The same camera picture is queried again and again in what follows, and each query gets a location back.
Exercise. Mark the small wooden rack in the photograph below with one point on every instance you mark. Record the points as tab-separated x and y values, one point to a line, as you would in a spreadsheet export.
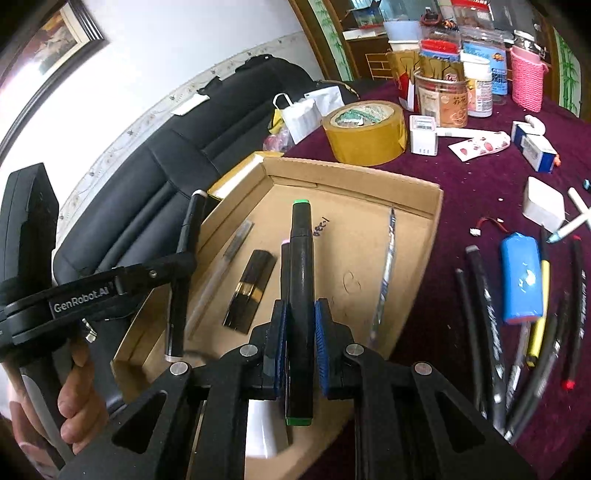
378	64

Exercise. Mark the thick white marker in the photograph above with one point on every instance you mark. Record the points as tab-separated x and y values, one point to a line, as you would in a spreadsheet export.
578	198

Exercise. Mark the black marker grey cap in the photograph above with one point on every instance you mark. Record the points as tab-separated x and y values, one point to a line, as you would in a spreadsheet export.
485	300

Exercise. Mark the yellow pen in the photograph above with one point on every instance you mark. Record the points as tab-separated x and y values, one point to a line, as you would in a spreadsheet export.
538	332

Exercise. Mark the maroon velvet tablecloth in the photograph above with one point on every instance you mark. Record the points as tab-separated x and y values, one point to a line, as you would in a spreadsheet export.
461	194

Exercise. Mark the large clear jar blue label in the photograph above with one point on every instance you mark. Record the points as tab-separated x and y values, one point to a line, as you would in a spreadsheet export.
485	60

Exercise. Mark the clear jar orange label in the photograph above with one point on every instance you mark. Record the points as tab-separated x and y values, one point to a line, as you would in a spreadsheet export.
443	106

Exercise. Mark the frosted clear gel pen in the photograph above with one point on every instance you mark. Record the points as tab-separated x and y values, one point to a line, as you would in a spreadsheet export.
217	281

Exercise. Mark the small white box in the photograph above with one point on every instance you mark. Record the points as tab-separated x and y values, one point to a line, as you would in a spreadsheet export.
422	136

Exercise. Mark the brown packing tape roll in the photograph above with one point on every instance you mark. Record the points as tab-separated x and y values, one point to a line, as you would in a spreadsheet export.
360	143

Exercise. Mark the white folded cloth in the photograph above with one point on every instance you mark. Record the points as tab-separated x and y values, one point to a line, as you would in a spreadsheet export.
189	105

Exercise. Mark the black leather sofa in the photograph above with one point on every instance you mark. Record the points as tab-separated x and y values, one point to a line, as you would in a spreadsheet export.
138	184

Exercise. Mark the person's left hand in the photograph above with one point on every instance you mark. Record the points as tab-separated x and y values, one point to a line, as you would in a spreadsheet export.
81	392

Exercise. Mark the dark framed picture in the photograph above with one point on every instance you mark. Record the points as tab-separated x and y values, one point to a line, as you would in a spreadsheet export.
51	37

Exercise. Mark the shallow cardboard tray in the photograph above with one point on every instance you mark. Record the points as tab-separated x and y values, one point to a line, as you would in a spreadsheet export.
351	221

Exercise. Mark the white paper bag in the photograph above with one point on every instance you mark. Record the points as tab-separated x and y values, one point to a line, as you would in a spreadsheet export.
300	117

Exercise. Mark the black gel pen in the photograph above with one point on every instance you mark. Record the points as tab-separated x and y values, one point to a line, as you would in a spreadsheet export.
549	332
538	383

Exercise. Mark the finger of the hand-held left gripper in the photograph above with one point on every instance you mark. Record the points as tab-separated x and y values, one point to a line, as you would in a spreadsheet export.
157	274

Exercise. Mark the white power adapter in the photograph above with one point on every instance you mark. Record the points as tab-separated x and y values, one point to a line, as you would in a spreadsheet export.
545	203

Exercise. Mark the slim black pen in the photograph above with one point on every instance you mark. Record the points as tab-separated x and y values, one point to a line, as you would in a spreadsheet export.
468	314

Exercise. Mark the white cream tube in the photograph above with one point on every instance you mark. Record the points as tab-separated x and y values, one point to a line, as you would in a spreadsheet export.
494	138

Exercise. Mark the black gold lipstick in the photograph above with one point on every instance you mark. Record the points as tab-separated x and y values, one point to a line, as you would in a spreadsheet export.
249	290

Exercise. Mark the blue and white box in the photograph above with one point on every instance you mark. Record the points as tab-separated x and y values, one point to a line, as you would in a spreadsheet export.
535	150

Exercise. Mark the black marker white cap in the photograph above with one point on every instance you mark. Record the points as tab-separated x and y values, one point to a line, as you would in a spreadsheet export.
187	230

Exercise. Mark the blue patterned pen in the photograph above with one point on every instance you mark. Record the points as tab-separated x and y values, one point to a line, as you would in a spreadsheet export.
387	272

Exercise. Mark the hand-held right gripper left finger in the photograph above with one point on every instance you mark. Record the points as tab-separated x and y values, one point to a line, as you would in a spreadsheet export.
277	323

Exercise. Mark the white and light-blue cup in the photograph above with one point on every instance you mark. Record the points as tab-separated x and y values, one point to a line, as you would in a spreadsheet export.
401	32

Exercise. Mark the white plastic jar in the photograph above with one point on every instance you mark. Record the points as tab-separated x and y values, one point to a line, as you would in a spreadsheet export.
478	92

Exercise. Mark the gold carton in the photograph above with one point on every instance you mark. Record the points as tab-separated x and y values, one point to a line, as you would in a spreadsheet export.
401	74

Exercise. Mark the black marker green cap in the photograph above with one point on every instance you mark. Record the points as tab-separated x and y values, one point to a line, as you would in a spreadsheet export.
301	258

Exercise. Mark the thin white pen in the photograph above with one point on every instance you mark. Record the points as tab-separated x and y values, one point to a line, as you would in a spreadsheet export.
570	227

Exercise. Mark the thin clear pen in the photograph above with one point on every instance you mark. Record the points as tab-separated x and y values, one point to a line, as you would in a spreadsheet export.
519	360

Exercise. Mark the black marker red cap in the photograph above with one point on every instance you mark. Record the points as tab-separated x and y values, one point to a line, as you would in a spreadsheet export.
576	300

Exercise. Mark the pink knit-covered bottle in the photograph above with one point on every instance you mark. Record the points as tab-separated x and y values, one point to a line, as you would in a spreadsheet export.
526	78

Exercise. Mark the wooden cabinet with bamboo panels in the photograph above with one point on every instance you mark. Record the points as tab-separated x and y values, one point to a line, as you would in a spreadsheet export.
332	37

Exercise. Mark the white sachet red print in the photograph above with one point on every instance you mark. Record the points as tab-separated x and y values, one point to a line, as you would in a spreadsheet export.
464	152

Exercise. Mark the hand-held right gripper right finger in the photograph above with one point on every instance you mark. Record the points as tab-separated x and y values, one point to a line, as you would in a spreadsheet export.
323	332

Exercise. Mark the red-lidded jar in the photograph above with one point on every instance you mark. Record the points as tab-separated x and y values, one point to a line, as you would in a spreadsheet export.
438	48

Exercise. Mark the blue battery pack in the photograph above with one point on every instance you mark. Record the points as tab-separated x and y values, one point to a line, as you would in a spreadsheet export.
521	277

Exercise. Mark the yellow plastic bag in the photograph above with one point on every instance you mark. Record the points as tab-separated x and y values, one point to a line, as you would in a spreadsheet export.
277	122

